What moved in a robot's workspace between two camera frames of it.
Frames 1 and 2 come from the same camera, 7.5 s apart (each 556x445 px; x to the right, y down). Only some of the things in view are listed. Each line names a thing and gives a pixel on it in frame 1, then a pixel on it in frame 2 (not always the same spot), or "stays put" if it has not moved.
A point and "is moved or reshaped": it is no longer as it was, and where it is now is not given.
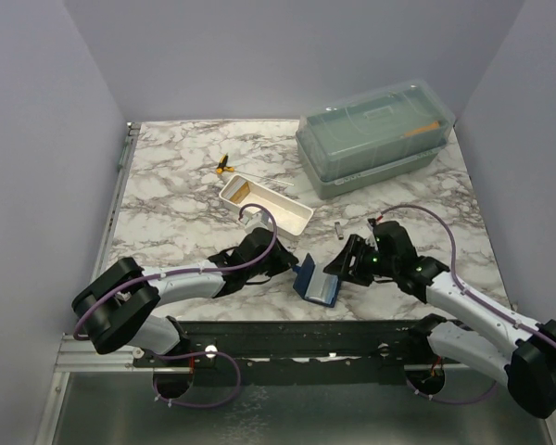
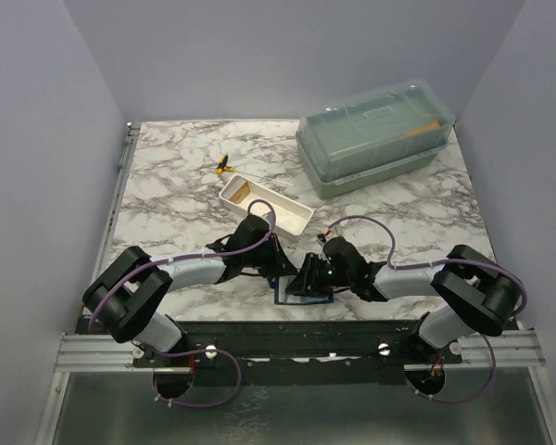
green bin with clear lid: (347, 143) stays put
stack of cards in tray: (236, 190) stays put
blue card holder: (313, 284) is moved or reshaped
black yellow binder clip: (222, 167) stays put
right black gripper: (357, 246) -> (302, 284)
